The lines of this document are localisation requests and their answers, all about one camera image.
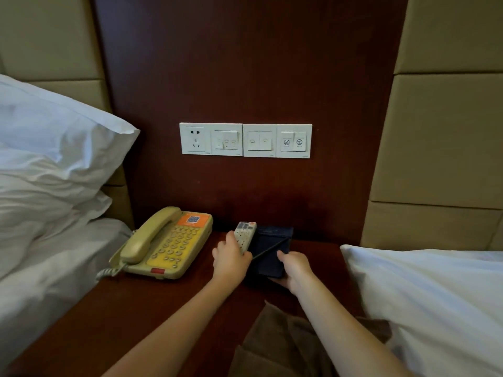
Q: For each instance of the white four-button switch panel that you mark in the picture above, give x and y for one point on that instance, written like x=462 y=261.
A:
x=279 y=141

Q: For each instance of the white remote control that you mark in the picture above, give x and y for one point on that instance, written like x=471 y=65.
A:
x=245 y=235

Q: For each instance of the dark wooden nightstand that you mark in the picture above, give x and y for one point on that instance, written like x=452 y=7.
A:
x=118 y=310

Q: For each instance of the smooth white pillow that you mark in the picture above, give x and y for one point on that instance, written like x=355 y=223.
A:
x=51 y=121

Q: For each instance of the white bed sheet mattress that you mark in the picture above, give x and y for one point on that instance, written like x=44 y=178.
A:
x=47 y=278

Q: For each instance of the person's left hand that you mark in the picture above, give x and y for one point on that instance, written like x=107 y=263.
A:
x=230 y=264

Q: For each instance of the dark blue scribbled pouch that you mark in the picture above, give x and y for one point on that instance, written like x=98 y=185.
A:
x=271 y=251

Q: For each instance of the person's left forearm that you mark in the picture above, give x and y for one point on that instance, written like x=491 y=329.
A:
x=173 y=333

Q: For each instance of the white socket and switch panel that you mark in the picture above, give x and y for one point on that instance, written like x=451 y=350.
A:
x=196 y=139

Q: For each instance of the beige padded headboard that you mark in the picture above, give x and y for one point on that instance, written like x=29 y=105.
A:
x=440 y=133

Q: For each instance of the brown cleaning cloth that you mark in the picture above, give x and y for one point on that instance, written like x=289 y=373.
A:
x=283 y=345

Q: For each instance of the person's right hand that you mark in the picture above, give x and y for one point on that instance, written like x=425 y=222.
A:
x=296 y=270

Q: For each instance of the white bed cover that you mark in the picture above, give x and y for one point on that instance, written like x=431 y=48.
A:
x=432 y=302

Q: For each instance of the person's right forearm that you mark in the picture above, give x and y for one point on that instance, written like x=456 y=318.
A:
x=346 y=337

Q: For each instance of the crumpled white pillow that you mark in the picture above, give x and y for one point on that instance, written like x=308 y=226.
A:
x=35 y=215

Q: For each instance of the black pen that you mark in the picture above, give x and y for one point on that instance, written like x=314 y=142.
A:
x=271 y=248

